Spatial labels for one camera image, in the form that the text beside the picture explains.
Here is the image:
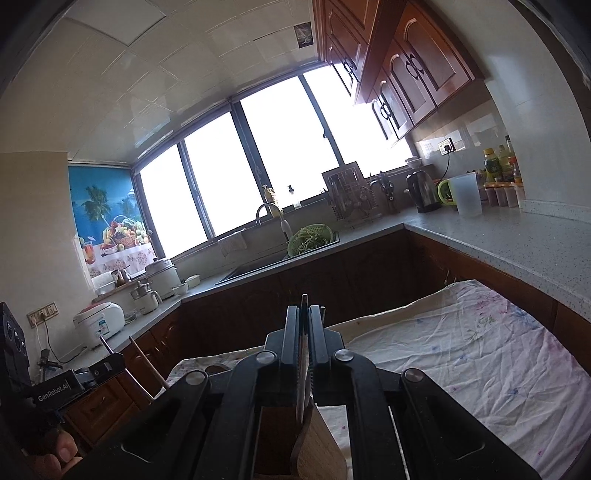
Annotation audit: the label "steel chopstick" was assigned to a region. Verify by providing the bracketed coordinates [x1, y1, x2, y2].
[99, 335, 115, 355]

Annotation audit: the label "wooden chopstick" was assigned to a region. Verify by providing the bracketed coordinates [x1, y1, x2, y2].
[128, 336, 169, 389]

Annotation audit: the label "steel spoon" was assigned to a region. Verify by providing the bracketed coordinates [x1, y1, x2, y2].
[290, 294, 312, 464]

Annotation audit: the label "person's left hand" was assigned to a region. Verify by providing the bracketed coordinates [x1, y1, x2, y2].
[18, 429, 82, 479]

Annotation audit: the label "lower wooden cabinets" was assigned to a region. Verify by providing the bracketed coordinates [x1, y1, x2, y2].
[59, 227, 591, 448]

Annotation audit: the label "wooden cabinets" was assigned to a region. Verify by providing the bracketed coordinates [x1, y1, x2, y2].
[59, 227, 591, 448]
[312, 1, 483, 139]

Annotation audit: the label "wooden utensil holder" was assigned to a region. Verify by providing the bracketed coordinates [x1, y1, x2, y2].
[252, 404, 348, 479]

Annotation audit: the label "green vegetable colander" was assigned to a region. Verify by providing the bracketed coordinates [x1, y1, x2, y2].
[287, 224, 335, 257]

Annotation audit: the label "steel sink faucet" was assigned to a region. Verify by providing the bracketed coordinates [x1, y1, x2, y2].
[256, 202, 294, 242]

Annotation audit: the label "white rice cooker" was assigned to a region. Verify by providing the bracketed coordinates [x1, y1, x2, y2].
[73, 302, 125, 349]

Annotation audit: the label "white electric pot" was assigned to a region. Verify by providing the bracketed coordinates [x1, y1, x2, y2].
[145, 258, 181, 300]

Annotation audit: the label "white blender jug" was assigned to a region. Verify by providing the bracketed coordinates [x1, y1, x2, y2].
[131, 281, 162, 315]

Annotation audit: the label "floral white tablecloth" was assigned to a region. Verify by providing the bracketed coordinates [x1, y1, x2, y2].
[165, 278, 591, 480]

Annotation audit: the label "dish drying rack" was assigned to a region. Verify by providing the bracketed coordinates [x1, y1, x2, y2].
[322, 162, 379, 222]

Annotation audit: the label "steel electric kettle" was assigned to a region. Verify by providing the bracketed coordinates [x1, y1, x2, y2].
[407, 170, 442, 213]

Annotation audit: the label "tropical fruit poster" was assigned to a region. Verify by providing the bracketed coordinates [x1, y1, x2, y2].
[68, 166, 155, 277]

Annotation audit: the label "translucent plastic pitcher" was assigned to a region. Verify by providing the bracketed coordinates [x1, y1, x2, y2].
[450, 172, 482, 218]

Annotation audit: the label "condiment bottles group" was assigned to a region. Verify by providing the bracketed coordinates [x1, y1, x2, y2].
[483, 135, 526, 209]

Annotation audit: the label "upper wooden cabinets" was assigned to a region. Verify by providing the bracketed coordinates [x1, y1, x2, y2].
[312, 1, 483, 139]

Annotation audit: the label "wall power outlet strip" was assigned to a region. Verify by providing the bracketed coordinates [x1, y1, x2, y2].
[27, 302, 59, 328]

